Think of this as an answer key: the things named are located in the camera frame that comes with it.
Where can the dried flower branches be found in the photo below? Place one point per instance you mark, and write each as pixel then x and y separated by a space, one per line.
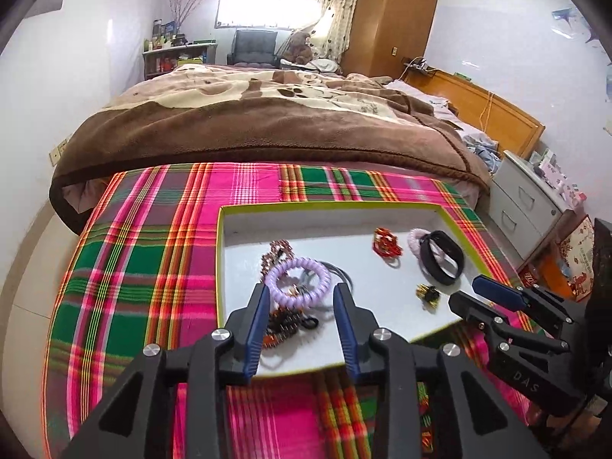
pixel 184 7

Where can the pink green plaid cloth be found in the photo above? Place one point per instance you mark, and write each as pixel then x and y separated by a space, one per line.
pixel 143 272

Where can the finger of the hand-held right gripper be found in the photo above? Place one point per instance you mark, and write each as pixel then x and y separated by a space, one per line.
pixel 497 291
pixel 471 308

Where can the brown teddy bear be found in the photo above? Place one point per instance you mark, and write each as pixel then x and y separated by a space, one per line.
pixel 299 48

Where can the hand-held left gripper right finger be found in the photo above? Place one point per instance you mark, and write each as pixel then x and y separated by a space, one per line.
pixel 346 330

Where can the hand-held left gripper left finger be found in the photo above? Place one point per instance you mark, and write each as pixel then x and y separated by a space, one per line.
pixel 256 330

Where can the pink box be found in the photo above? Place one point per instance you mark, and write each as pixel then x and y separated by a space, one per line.
pixel 559 181

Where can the small wall shelf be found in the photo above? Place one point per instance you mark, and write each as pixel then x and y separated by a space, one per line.
pixel 416 67

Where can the wall socket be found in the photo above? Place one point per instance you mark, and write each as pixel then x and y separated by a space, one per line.
pixel 58 151

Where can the yellow shallow cardboard box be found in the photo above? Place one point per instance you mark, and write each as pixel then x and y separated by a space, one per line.
pixel 239 248

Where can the gold black bead ornament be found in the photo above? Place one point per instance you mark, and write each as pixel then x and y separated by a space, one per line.
pixel 428 295

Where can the white pillow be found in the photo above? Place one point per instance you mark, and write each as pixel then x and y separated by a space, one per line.
pixel 420 98

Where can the low shelf unit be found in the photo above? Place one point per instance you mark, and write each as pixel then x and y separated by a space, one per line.
pixel 158 64

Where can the wooden wardrobe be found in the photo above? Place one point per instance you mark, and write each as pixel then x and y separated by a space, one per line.
pixel 392 24

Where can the window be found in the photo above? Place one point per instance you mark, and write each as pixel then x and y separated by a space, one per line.
pixel 263 7

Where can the black wristband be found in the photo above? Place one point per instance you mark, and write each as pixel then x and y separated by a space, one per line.
pixel 452 272

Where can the wooden bed headboard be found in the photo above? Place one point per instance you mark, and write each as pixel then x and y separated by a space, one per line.
pixel 502 114

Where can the patterned curtain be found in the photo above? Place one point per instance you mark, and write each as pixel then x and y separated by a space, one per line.
pixel 342 9

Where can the grey drawer cabinet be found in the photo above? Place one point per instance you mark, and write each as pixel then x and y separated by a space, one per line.
pixel 521 210

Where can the brown printed blanket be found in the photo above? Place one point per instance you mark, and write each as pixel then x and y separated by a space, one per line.
pixel 239 129

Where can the red printed bag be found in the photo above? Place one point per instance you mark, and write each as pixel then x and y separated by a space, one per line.
pixel 576 258

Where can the dark grey chair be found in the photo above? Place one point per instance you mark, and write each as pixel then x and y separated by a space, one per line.
pixel 253 45

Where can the blue clothes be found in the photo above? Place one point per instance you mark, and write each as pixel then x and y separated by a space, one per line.
pixel 483 153

